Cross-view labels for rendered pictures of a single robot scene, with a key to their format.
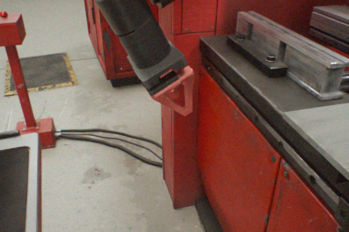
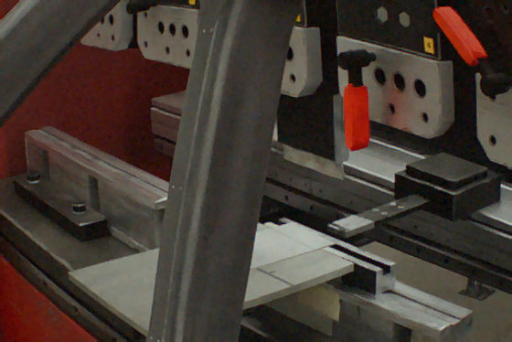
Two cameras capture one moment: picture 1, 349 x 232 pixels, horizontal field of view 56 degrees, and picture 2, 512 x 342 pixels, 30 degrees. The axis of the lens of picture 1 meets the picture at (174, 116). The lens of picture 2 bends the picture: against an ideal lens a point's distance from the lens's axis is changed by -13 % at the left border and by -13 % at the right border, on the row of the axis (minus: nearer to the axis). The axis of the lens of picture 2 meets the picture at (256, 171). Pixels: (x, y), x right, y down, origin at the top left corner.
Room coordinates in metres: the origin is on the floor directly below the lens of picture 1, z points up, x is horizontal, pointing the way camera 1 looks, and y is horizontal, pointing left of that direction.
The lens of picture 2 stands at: (-0.63, 0.01, 1.45)
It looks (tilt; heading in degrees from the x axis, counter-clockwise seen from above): 18 degrees down; 339
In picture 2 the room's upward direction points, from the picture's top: 2 degrees counter-clockwise
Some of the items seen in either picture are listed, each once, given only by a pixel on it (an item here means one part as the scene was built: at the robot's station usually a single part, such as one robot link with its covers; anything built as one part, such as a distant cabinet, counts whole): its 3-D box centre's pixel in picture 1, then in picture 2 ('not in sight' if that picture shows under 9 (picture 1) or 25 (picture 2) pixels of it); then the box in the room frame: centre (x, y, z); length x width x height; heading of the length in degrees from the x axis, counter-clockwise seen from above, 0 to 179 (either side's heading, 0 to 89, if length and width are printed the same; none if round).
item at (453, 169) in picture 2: not in sight; (412, 197); (0.44, -0.61, 1.01); 0.26 x 0.12 x 0.05; 105
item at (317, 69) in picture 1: (280, 47); (94, 185); (0.93, -0.31, 0.92); 0.50 x 0.06 x 0.10; 15
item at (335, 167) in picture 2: not in sight; (312, 127); (0.40, -0.45, 1.13); 0.10 x 0.02 x 0.10; 15
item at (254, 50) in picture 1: (253, 53); (56, 204); (0.97, -0.25, 0.89); 0.30 x 0.05 x 0.03; 15
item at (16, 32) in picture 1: (20, 84); not in sight; (1.75, 0.91, 0.41); 0.25 x 0.20 x 0.83; 105
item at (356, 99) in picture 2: not in sight; (360, 99); (0.23, -0.43, 1.20); 0.04 x 0.02 x 0.10; 105
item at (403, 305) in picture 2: not in sight; (344, 310); (0.35, -0.47, 0.92); 0.39 x 0.06 x 0.10; 15
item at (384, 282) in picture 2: not in sight; (328, 255); (0.38, -0.46, 0.99); 0.20 x 0.03 x 0.03; 15
